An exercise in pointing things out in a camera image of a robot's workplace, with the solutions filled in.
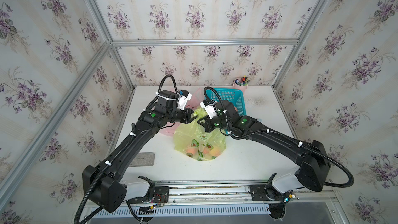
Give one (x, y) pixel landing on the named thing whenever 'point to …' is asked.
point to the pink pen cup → (240, 83)
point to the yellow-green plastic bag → (193, 140)
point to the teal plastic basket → (235, 96)
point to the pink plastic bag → (196, 98)
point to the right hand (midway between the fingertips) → (200, 121)
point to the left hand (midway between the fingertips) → (197, 115)
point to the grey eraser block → (143, 159)
